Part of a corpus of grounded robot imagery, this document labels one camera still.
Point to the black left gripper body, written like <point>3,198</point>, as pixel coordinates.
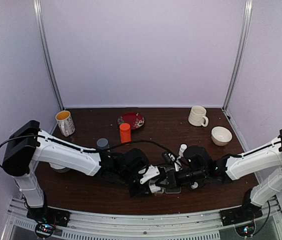
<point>127,178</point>

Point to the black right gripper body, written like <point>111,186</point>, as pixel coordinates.
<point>198,176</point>

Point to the clear plastic pill organizer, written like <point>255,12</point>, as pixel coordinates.
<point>176,190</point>

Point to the white pill bottle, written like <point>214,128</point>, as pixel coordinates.
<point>154,189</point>
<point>182,148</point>

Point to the white bottle cap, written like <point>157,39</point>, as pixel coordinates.
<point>195,185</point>

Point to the grey lid pill bottle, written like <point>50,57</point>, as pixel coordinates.
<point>103,144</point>

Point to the orange pill bottle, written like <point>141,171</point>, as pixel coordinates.
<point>125,132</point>

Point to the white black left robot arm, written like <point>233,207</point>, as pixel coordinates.
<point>30,143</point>

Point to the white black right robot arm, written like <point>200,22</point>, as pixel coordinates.
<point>231,167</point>

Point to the small white bowl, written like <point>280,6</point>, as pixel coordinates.
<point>221,136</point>

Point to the red floral plate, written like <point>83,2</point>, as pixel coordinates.
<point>134,119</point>

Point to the cream ribbed mug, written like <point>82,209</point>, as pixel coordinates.
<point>197,116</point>

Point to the white scalloped bowl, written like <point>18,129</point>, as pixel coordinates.
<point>61,169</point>

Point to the yellow interior patterned mug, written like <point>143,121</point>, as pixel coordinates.
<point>65,123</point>

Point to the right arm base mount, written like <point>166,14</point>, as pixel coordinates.
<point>243,218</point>

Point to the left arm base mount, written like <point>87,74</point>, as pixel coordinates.
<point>47,219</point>

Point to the right aluminium frame post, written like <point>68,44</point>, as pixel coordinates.
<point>246,23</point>

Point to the aluminium frame post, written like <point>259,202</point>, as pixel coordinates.
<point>46,54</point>
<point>246,23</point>

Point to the left aluminium frame post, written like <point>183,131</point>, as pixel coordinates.
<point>46,54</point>

